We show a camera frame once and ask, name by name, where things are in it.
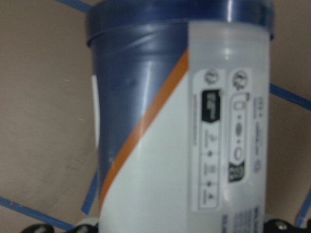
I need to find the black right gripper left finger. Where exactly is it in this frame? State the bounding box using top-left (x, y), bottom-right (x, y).
top-left (23, 223), bottom-right (57, 233)

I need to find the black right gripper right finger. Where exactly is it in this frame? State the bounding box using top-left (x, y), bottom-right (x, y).
top-left (264, 219), bottom-right (311, 233)

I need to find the white blue tennis ball can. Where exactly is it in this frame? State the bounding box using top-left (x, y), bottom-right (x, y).
top-left (86, 0), bottom-right (275, 233)

